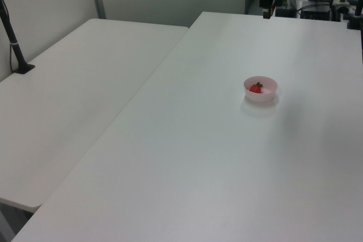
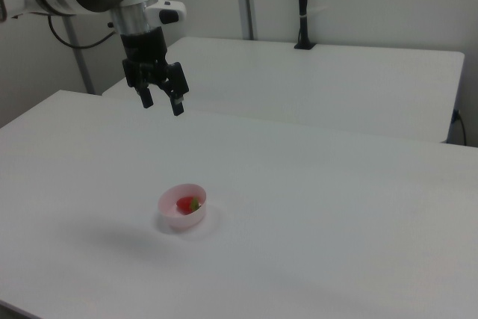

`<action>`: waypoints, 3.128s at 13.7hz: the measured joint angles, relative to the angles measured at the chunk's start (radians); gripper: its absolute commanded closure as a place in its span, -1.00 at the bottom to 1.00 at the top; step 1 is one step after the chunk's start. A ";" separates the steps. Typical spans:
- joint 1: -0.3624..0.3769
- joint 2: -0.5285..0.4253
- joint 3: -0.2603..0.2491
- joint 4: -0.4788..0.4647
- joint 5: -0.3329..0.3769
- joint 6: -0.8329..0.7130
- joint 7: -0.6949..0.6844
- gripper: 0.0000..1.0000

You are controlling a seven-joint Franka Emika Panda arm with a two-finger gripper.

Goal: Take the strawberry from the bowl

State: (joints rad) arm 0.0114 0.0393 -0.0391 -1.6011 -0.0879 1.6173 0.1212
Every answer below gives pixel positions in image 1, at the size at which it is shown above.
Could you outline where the black electronics box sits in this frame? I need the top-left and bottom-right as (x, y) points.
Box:
(299, 0), (341, 22)

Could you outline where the black camera pole with base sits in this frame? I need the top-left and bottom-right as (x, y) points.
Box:
(0, 0), (36, 75)

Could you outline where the white side table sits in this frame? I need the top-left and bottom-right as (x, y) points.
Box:
(0, 18), (190, 214)

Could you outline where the black clamp stand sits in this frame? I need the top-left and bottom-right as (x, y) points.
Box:
(345, 0), (363, 31)

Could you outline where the red toy strawberry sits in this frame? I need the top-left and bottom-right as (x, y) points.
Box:
(249, 82), (264, 94)

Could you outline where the pink plastic bowl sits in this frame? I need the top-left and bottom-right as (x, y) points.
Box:
(243, 75), (278, 103)

